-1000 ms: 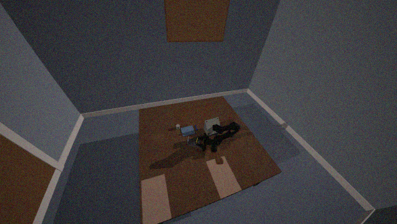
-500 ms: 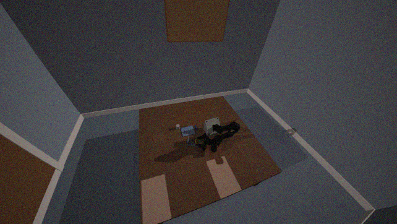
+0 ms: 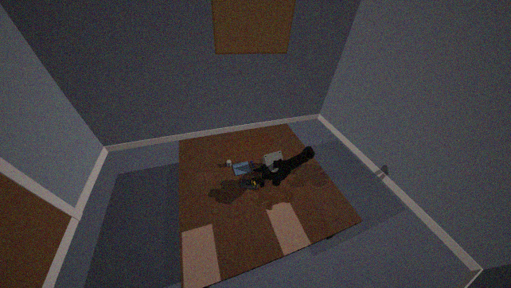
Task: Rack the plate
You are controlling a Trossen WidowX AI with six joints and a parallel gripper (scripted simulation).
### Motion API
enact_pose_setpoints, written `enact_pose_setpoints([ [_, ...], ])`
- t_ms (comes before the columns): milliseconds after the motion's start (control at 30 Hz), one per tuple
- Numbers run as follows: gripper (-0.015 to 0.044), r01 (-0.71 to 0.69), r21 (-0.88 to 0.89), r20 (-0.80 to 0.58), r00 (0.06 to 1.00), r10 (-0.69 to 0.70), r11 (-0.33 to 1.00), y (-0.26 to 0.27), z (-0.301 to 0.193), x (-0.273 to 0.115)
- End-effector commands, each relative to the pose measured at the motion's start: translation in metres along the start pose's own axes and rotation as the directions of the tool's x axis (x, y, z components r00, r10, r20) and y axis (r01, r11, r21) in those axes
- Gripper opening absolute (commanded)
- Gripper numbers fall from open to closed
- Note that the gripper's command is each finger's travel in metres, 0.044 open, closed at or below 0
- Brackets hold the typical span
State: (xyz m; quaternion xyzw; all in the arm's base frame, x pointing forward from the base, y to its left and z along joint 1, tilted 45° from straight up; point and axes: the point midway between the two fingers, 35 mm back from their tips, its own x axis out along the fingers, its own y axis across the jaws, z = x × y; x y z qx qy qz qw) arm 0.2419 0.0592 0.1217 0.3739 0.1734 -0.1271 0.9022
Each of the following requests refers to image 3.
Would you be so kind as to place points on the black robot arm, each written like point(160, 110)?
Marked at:
point(285, 167)

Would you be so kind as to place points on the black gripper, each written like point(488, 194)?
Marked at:
point(261, 182)

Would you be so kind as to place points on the blue rectangular mat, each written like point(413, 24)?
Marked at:
point(241, 168)

